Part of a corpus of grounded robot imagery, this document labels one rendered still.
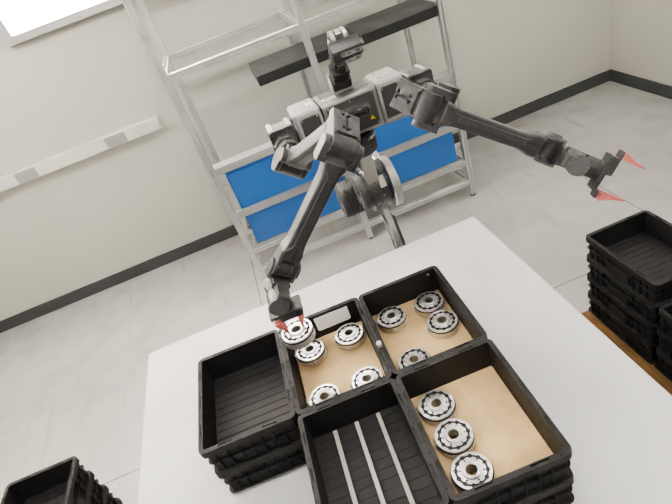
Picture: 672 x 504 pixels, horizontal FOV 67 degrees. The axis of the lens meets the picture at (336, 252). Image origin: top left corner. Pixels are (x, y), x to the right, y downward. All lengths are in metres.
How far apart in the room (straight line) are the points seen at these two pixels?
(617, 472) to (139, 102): 3.60
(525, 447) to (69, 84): 3.61
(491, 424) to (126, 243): 3.58
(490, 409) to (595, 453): 0.29
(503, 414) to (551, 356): 0.36
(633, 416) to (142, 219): 3.69
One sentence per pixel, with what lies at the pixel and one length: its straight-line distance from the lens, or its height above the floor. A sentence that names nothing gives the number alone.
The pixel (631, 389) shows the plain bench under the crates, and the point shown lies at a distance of 1.73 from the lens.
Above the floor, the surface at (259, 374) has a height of 0.83.
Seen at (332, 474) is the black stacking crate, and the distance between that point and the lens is 1.51.
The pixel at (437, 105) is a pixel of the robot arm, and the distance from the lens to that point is 1.34.
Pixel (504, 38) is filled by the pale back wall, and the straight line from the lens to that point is 4.70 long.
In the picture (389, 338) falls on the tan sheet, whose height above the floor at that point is 0.83.
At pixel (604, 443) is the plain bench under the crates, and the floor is 0.70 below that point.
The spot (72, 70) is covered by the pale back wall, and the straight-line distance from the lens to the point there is 4.10.
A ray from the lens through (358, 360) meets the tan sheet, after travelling 1.73.
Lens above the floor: 2.06
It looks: 34 degrees down
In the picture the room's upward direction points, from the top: 21 degrees counter-clockwise
